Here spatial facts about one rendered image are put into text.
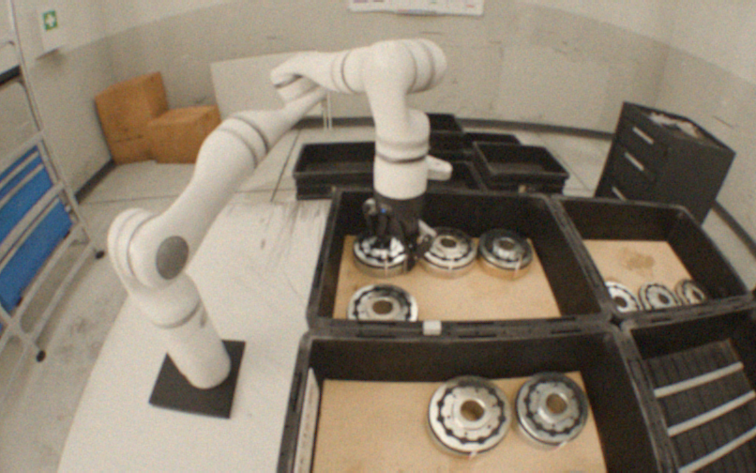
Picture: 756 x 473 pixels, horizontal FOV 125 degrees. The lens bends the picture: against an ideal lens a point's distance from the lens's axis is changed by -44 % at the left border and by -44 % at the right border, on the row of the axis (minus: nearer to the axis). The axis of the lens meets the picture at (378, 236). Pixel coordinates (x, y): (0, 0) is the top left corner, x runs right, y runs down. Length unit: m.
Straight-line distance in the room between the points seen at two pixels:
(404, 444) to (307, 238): 0.59
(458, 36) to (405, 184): 2.90
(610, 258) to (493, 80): 2.87
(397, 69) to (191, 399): 0.60
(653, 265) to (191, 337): 0.89
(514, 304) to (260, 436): 0.47
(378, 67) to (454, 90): 3.02
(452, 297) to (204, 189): 0.40
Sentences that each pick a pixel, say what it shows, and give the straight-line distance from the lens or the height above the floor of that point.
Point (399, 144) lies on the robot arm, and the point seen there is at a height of 1.07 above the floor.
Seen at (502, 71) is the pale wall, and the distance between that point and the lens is 3.49.
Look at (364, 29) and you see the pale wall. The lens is 3.20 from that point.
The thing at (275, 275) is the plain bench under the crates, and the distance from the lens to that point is 0.80.
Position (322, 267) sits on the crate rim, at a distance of 0.48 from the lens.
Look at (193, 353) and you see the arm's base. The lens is 0.57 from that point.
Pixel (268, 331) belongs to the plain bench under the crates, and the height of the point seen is 0.70.
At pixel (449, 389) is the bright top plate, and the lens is 0.44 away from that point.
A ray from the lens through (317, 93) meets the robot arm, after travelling 0.67.
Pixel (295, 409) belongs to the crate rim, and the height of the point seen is 0.92.
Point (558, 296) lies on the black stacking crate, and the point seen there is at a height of 0.84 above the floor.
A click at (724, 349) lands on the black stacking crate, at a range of 0.81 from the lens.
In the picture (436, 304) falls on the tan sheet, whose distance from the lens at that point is 0.55.
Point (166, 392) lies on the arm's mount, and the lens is 0.69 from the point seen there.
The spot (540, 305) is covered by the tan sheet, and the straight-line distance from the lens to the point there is 0.60.
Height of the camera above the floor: 1.25
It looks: 40 degrees down
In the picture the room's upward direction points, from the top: straight up
